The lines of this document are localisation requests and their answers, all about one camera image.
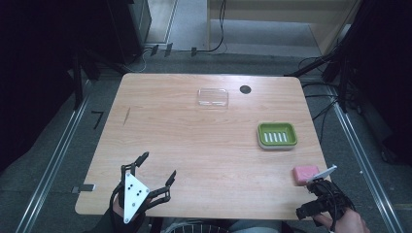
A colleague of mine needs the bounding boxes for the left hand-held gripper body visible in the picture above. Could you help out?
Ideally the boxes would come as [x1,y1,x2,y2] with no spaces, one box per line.
[110,170,152,225]

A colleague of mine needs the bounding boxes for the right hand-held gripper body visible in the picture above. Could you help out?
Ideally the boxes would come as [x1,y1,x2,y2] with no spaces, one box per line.
[294,164,356,222]

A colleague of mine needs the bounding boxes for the pink soap bar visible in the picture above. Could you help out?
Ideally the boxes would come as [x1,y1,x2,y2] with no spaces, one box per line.
[292,165,321,187]

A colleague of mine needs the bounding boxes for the person's left hand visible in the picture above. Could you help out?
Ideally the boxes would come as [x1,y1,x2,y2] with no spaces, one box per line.
[108,195,148,233]

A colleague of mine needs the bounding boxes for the person's right hand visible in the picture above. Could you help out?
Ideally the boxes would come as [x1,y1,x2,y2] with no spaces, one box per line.
[312,209,371,233]

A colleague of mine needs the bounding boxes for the small metal floor plate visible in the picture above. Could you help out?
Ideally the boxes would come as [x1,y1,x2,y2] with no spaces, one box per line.
[71,183,96,194]

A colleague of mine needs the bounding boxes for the green soap dish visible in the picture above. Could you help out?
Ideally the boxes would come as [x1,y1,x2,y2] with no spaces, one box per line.
[257,121,298,150]

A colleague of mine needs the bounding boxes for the clear plastic tray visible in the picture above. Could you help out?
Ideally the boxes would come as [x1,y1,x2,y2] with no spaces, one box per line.
[196,87,230,110]

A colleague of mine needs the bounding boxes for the black stand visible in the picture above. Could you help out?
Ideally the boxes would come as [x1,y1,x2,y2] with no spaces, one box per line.
[285,28,361,115]
[69,48,130,111]

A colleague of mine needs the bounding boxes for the dark cabinet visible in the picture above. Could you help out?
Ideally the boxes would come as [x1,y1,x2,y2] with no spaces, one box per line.
[106,0,153,65]

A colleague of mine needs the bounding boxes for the light wooden shelf unit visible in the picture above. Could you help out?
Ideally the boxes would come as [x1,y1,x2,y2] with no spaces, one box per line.
[206,0,362,56]

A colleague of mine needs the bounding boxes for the metal floor rail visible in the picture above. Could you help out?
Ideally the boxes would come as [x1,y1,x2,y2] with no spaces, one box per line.
[331,101,406,233]
[14,91,92,233]

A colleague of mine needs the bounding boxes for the black floor cables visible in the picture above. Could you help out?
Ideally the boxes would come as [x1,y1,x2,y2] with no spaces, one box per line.
[297,56,344,144]

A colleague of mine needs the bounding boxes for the white floor cable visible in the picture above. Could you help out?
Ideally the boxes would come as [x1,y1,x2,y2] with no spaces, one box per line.
[124,48,154,74]

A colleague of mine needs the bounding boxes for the black hanging cable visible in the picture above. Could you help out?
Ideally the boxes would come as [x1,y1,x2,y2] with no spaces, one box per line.
[195,0,227,54]

